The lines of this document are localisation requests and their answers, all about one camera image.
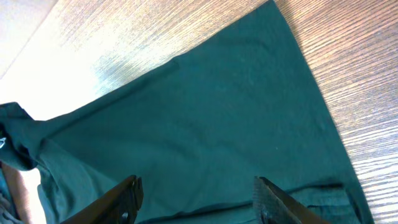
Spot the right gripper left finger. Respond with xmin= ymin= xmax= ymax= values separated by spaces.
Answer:
xmin=62 ymin=175 xmax=144 ymax=224

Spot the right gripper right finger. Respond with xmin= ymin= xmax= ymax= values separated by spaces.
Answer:
xmin=253 ymin=176 xmax=328 ymax=224

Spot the black polo shirt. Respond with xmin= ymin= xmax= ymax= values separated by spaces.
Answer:
xmin=1 ymin=1 xmax=373 ymax=223

